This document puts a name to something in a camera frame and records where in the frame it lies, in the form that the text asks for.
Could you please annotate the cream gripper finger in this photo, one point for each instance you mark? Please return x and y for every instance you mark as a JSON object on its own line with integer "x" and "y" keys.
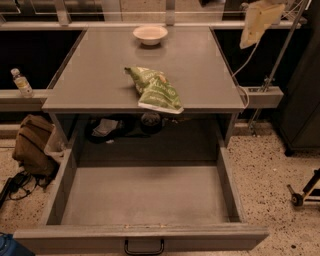
{"x": 260, "y": 15}

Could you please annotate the green jalapeno chip bag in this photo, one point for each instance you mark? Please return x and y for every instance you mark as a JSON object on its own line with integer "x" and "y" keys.
{"x": 155, "y": 90}

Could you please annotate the dark round container under counter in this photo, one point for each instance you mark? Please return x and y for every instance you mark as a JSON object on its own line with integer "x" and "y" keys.
{"x": 151, "y": 123}

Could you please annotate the grey counter cabinet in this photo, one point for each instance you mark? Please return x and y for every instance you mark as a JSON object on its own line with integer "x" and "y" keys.
{"x": 94, "y": 80}

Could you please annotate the grey open drawer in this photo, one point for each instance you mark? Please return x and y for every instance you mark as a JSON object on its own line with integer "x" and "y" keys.
{"x": 176, "y": 185}

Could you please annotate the white ceramic bowl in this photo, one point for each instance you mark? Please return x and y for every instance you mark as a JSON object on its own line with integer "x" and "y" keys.
{"x": 150, "y": 35}

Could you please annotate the black wheeled cart leg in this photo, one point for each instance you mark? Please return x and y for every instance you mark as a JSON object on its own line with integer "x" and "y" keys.
{"x": 309, "y": 193}

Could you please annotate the dark cloth with paper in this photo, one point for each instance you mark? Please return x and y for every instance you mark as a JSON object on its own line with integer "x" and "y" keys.
{"x": 107, "y": 129}

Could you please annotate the clear plastic water bottle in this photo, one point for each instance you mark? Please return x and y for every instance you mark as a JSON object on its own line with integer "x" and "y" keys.
{"x": 22, "y": 83}

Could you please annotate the brown canvas backpack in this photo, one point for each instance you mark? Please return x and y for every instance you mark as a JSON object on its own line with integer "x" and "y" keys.
{"x": 31, "y": 140}

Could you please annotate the black drawer handle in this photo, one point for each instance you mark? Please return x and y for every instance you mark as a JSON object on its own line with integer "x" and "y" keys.
{"x": 144, "y": 249}

